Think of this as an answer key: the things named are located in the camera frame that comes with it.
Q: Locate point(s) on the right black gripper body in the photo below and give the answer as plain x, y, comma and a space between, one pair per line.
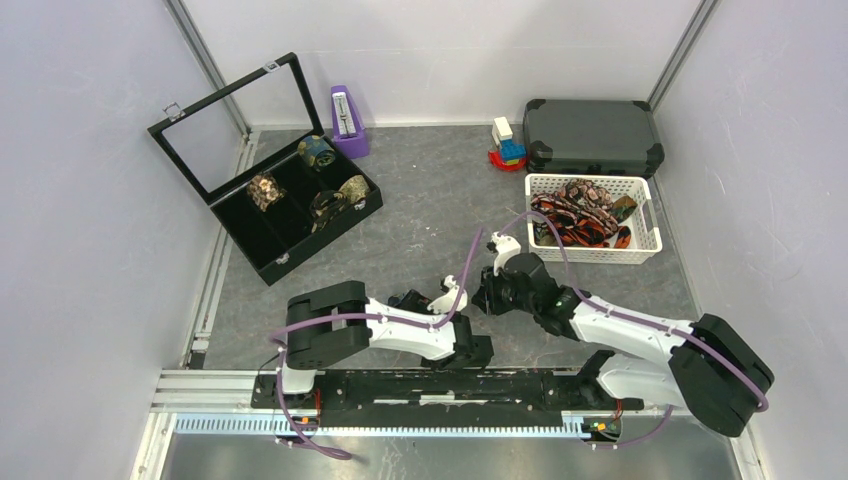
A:
500, 297

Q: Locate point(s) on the rolled olive gold tie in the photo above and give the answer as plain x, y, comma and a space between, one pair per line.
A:
355, 189

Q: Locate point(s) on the dark grey hard case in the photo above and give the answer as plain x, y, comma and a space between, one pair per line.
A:
591, 137

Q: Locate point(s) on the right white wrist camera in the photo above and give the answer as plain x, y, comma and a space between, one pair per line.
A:
504, 247

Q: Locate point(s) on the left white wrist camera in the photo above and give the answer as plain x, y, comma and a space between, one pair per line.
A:
454, 297

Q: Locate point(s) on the white plastic basket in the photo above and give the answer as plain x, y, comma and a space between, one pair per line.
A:
646, 239

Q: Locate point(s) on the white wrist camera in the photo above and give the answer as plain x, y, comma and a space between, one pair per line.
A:
454, 297
504, 247

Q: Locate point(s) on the orange black tie pile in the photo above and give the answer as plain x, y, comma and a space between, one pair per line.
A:
584, 215

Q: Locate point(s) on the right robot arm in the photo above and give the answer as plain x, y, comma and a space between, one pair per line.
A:
704, 366

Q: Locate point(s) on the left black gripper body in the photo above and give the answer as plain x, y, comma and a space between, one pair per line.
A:
433, 366

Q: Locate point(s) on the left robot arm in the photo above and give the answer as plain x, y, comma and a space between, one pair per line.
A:
329, 325

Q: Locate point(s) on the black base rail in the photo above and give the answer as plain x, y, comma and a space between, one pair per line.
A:
416, 398

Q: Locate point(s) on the colourful toy block stack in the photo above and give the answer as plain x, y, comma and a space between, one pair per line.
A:
506, 154

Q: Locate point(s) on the purple metronome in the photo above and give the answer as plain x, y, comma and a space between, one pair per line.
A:
349, 133

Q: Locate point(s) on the black tie display box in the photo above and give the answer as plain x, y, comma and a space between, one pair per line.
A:
250, 127

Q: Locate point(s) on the rolled brown floral tie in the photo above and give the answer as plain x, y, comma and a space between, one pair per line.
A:
264, 191

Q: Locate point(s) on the rolled teal tie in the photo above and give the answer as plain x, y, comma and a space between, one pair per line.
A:
316, 152

